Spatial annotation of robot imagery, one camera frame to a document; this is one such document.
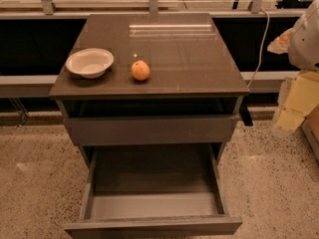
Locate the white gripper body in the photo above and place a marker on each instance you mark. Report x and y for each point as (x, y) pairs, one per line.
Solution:
(305, 44)

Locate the grey drawer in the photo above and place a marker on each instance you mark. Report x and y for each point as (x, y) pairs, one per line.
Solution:
(133, 122)
(151, 191)

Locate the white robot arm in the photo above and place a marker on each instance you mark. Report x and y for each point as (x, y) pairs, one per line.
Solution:
(301, 42)

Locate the grey top drawer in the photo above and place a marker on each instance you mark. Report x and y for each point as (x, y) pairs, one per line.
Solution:
(133, 122)

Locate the cardboard box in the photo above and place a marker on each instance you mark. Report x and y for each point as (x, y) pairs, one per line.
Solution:
(311, 130)

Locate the orange fruit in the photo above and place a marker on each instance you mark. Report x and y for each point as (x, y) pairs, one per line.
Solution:
(140, 70)

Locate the white bowl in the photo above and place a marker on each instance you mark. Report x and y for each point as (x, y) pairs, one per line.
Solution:
(90, 63)

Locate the metal window railing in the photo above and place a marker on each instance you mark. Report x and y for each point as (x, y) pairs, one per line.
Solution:
(149, 4)

